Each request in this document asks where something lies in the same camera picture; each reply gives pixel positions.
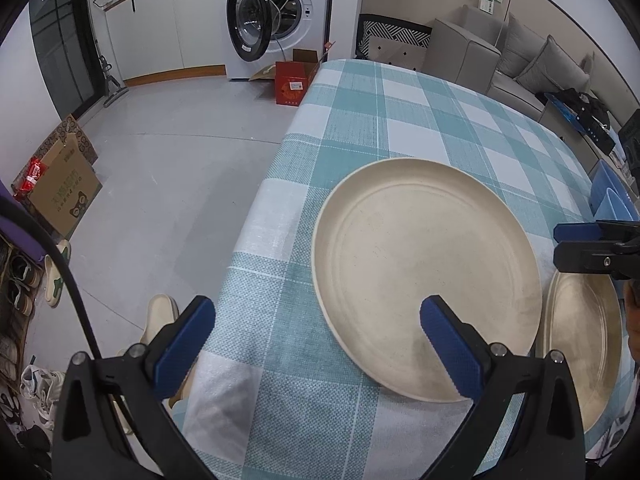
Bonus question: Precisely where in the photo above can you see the red box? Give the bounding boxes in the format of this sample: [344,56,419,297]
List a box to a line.
[275,49,321,107]

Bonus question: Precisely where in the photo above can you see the red packet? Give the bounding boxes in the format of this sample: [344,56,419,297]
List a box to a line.
[12,156,48,199]

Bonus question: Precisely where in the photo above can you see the blue bowl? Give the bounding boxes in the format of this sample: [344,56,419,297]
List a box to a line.
[591,160,625,211]
[596,187,640,222]

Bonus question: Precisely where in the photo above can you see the black patterned chair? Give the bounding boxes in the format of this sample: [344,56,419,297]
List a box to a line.
[356,14,432,73]

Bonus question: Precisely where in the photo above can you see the white kitchen base cabinets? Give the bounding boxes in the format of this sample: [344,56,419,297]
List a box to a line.
[102,0,231,87]

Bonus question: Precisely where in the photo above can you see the purple cloth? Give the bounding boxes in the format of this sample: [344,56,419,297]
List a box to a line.
[0,180,51,261]

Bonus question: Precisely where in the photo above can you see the brown cardboard box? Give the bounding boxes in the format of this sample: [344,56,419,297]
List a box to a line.
[27,132,103,238]

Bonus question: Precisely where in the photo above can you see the blue bag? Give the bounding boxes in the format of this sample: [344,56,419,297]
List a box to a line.
[545,91,577,123]

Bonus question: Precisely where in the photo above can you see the grey sofa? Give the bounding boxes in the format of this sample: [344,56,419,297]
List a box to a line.
[422,4,608,121]

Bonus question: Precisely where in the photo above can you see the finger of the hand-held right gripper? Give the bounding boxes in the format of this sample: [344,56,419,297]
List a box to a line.
[553,241,640,282]
[554,220,640,243]

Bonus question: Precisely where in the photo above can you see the white sneakers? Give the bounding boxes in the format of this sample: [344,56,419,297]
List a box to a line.
[20,365,68,431]

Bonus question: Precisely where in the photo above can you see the white washing machine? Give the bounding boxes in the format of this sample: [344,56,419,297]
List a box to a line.
[216,0,335,81]

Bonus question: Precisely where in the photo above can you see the person's right hand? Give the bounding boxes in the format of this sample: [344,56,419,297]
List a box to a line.
[621,279,640,361]

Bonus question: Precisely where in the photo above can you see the plain cream slipper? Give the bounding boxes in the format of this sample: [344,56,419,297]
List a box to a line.
[141,294,180,346]

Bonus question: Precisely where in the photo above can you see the black jacket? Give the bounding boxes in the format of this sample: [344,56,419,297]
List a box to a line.
[555,87,612,131]

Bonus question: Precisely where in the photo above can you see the black cable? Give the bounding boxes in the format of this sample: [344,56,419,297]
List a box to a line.
[0,195,101,357]

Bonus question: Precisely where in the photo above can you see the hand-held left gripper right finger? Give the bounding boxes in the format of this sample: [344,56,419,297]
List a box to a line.
[419,295,587,480]

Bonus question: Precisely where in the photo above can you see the grey cushion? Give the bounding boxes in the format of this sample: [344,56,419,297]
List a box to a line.
[500,12,551,81]
[515,36,592,95]

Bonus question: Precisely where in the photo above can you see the cream green slipper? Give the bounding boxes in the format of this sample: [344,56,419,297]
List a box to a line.
[42,240,72,308]

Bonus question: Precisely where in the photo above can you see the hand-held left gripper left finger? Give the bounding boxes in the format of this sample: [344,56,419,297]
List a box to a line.
[51,296,221,480]

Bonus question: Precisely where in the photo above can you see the teal checked tablecloth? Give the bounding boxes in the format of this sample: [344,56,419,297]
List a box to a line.
[182,58,636,480]

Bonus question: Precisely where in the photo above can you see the black box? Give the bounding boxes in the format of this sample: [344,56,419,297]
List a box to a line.
[575,110,617,157]

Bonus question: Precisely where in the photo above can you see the dark glass door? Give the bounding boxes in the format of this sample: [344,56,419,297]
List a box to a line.
[27,0,107,117]

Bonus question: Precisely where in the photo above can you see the cream plate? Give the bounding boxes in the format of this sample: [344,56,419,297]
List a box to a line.
[541,269,624,434]
[311,157,544,403]

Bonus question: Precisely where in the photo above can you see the floor mop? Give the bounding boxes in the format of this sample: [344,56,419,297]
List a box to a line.
[95,55,130,107]

